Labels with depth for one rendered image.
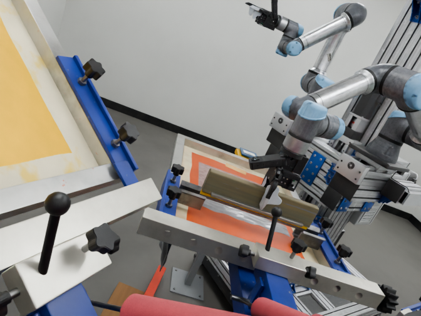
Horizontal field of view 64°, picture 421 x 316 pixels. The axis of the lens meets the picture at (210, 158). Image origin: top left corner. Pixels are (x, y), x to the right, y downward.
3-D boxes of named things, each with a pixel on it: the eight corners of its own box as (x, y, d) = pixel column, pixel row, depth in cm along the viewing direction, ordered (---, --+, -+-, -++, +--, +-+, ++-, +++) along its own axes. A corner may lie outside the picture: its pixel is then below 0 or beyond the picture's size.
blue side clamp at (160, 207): (161, 185, 120) (168, 168, 118) (175, 190, 121) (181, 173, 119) (150, 234, 92) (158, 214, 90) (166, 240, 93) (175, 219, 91)
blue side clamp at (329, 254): (300, 233, 129) (309, 218, 127) (312, 237, 130) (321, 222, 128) (327, 291, 101) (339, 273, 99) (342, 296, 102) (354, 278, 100)
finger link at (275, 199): (276, 217, 106) (288, 191, 105) (259, 211, 106) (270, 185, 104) (273, 214, 109) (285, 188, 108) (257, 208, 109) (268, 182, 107)
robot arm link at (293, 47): (378, 20, 178) (292, 63, 182) (366, 19, 188) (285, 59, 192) (373, -2, 173) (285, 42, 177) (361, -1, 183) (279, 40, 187)
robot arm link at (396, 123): (385, 133, 170) (401, 109, 165) (410, 147, 160) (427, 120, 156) (374, 130, 162) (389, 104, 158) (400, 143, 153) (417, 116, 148)
